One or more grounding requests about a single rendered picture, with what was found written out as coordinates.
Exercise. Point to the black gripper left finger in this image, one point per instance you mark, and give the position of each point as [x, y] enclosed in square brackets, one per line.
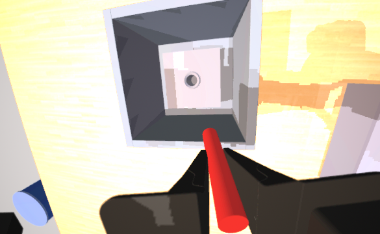
[183, 209]

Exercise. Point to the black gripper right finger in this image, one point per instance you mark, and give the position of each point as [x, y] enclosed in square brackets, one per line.
[275, 203]

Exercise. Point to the red peg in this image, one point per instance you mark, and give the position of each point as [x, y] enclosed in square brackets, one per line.
[230, 214]

